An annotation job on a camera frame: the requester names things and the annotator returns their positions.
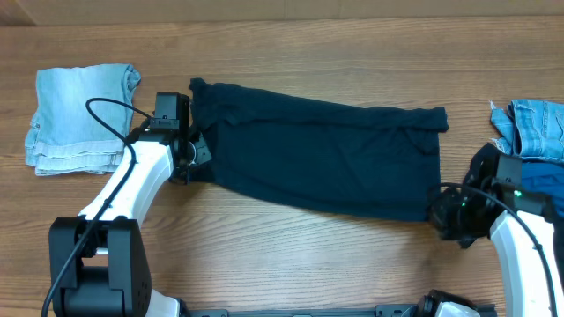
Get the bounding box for black t-shirt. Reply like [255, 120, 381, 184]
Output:
[189, 78, 449, 222]

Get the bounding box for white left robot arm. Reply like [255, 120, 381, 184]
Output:
[42, 136, 212, 317]

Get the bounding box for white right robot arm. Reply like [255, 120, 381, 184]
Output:
[427, 177, 563, 316]

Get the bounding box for black garment in pile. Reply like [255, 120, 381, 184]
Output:
[463, 143, 501, 184]

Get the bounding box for dark blue garment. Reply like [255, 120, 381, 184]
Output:
[521, 162, 564, 217]

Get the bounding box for blue denim jeans pile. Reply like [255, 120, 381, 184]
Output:
[490, 99, 563, 165]

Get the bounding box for folded light blue jeans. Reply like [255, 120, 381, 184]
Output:
[25, 63, 141, 176]

